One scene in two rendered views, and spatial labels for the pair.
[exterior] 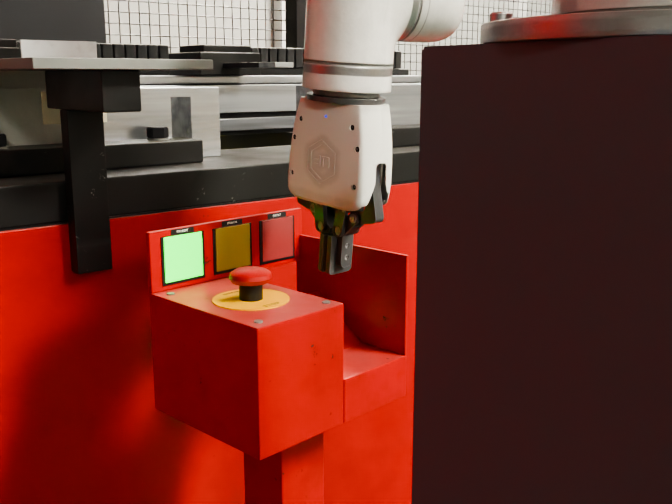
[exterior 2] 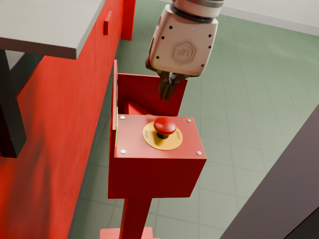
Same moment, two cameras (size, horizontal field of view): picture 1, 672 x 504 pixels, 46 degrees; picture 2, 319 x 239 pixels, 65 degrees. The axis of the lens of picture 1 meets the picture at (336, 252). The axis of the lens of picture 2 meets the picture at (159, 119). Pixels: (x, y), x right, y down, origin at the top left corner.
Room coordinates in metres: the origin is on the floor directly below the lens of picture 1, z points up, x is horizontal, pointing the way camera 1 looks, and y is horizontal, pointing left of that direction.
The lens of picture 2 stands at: (0.56, 0.36, 1.09)
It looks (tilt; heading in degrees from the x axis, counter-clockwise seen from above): 40 degrees down; 301
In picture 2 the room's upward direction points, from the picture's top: 13 degrees clockwise
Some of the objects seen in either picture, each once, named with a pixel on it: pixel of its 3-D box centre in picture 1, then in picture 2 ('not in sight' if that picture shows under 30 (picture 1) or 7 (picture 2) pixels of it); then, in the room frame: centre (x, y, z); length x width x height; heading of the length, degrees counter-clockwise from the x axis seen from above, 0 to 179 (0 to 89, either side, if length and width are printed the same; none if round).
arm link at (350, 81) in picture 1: (345, 79); (194, 0); (0.77, -0.01, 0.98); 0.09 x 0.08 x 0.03; 46
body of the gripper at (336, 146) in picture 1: (342, 144); (183, 37); (0.77, -0.01, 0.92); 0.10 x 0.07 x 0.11; 46
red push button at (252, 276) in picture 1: (250, 287); (164, 130); (0.72, 0.08, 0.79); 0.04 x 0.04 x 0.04
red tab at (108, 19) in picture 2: not in sight; (107, 22); (1.51, -0.52, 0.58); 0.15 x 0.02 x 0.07; 130
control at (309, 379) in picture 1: (281, 317); (152, 128); (0.76, 0.05, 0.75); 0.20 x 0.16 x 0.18; 136
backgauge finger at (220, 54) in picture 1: (238, 60); not in sight; (1.37, 0.16, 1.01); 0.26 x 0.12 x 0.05; 40
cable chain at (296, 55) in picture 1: (319, 58); not in sight; (1.78, 0.04, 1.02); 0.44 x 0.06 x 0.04; 130
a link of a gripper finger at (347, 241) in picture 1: (349, 242); (176, 84); (0.77, -0.01, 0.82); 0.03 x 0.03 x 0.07; 46
